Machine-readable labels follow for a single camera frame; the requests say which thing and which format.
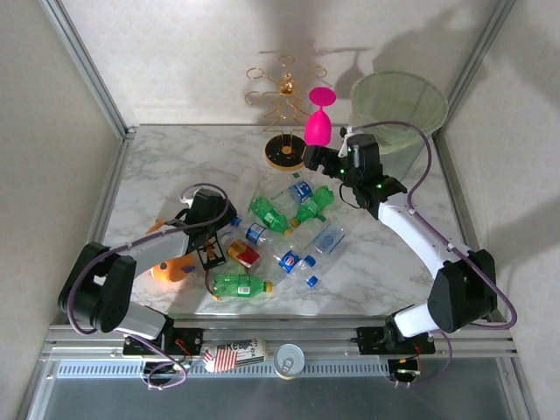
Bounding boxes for tin can with pull tab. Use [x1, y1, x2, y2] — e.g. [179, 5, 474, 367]
[272, 343, 306, 382]

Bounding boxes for aluminium frame upright post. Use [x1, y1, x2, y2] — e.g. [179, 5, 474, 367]
[432, 0, 520, 139]
[38, 0, 139, 141]

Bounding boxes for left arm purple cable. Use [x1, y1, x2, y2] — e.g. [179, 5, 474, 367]
[67, 183, 232, 391]

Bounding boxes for battery lead with yellow plug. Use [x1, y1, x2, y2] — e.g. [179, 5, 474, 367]
[204, 269, 221, 302]

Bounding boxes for gold wire glass rack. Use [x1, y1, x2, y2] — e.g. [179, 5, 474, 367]
[244, 54, 329, 172]

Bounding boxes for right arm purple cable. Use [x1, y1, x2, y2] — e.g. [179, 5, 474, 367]
[347, 120, 518, 389]

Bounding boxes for grey metal waste bin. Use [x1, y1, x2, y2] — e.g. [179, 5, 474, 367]
[347, 126, 434, 184]

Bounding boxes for clear bottle blue label blue cap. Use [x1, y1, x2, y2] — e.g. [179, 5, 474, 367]
[230, 216, 281, 250]

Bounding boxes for aluminium table side rail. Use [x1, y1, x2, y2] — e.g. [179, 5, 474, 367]
[65, 129, 137, 327]
[435, 130, 511, 327]

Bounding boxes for clear bottle pale blue label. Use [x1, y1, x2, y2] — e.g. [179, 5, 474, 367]
[301, 222, 347, 269]

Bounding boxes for slotted grey cable tray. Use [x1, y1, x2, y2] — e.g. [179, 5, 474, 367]
[56, 359, 390, 378]

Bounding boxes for aluminium front mounting rail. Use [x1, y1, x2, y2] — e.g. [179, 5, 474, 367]
[41, 321, 520, 362]

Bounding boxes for small controller circuit board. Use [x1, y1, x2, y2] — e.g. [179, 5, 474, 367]
[388, 356, 422, 382]
[142, 359, 193, 382]

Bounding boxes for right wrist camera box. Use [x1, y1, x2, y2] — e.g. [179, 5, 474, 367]
[337, 125, 354, 158]

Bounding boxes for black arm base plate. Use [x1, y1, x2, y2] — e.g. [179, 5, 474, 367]
[122, 326, 206, 358]
[356, 325, 438, 355]

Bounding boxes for clear Pepsi bottle blue cap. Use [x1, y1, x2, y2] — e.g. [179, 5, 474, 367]
[269, 242, 320, 289]

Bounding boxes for green plastic bottle yellow cap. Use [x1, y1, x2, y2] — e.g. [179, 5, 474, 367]
[211, 272, 275, 302]
[248, 196, 295, 239]
[291, 185, 337, 228]

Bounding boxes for orange plush toy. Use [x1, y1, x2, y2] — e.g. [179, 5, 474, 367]
[147, 218, 197, 284]

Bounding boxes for pink plastic wine glass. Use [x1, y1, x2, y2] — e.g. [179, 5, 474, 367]
[304, 86, 338, 149]

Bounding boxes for bottle with red yellow label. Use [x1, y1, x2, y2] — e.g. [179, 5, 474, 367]
[226, 238, 263, 269]

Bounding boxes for striped popcorn box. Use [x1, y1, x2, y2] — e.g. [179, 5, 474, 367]
[200, 337, 268, 375]

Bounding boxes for clear bottle dark blue label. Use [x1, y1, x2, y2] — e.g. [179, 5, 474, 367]
[271, 178, 316, 206]

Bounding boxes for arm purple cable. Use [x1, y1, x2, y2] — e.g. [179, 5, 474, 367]
[67, 183, 232, 391]
[347, 120, 518, 389]

